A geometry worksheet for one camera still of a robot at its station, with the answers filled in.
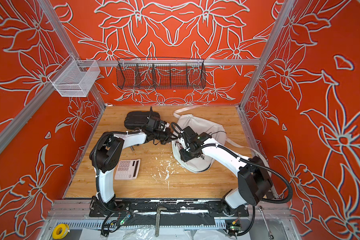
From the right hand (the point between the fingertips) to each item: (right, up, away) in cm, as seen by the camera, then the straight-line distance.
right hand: (182, 156), depth 82 cm
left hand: (-2, +10, +9) cm, 14 cm away
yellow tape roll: (-57, -31, -14) cm, 67 cm away
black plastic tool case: (-33, +21, +22) cm, 45 cm away
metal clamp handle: (-12, -27, -12) cm, 32 cm away
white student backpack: (+2, +20, +22) cm, 30 cm away
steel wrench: (+40, -32, -16) cm, 54 cm away
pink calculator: (-32, -9, +3) cm, 33 cm away
